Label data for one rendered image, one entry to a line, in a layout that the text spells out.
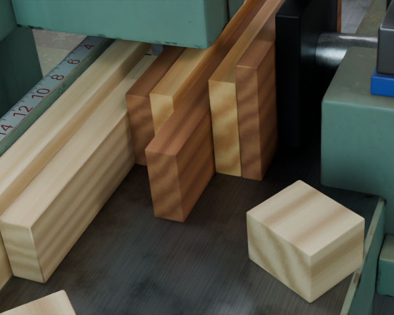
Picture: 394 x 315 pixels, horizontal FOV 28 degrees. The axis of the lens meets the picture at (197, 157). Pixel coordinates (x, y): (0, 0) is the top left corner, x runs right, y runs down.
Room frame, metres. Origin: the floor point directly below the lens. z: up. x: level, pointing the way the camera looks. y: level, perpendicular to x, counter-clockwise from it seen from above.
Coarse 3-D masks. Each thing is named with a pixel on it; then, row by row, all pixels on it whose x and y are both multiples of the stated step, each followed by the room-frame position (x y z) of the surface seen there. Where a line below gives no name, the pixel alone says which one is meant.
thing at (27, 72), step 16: (16, 32) 0.62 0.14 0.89; (32, 32) 0.64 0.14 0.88; (0, 48) 0.60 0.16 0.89; (16, 48) 0.62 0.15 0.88; (32, 48) 0.64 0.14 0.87; (0, 64) 0.59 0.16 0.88; (16, 64) 0.61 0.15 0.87; (32, 64) 0.63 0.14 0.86; (0, 80) 0.59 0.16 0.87; (16, 80) 0.61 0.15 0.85; (32, 80) 0.63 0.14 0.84; (0, 96) 0.58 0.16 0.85; (16, 96) 0.60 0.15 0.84; (0, 112) 0.58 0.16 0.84
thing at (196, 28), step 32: (32, 0) 0.47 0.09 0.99; (64, 0) 0.46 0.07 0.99; (96, 0) 0.45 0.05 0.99; (128, 0) 0.44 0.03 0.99; (160, 0) 0.43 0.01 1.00; (192, 0) 0.42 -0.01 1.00; (224, 0) 0.44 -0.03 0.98; (96, 32) 0.45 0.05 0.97; (128, 32) 0.44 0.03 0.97; (160, 32) 0.43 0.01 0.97; (192, 32) 0.42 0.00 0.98
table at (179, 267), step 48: (144, 192) 0.37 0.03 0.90; (240, 192) 0.36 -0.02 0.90; (336, 192) 0.35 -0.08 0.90; (96, 240) 0.33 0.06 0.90; (144, 240) 0.33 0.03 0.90; (192, 240) 0.32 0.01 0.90; (240, 240) 0.32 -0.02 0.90; (384, 240) 0.34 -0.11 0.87; (48, 288) 0.30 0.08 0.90; (96, 288) 0.29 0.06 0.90; (144, 288) 0.29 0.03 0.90; (192, 288) 0.29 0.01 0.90; (240, 288) 0.28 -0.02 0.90; (288, 288) 0.28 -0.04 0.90; (336, 288) 0.28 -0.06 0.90; (384, 288) 0.32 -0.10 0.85
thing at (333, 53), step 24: (288, 0) 0.41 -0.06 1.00; (312, 0) 0.41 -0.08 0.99; (336, 0) 0.47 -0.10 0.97; (288, 24) 0.39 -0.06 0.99; (312, 24) 0.41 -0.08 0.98; (336, 24) 0.47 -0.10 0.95; (288, 48) 0.39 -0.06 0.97; (312, 48) 0.41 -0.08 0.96; (336, 48) 0.42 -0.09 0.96; (288, 72) 0.39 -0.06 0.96; (312, 72) 0.42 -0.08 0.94; (288, 96) 0.39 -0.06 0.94; (312, 96) 0.42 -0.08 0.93; (288, 120) 0.39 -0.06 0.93; (312, 120) 0.42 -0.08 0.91; (288, 144) 0.39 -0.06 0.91
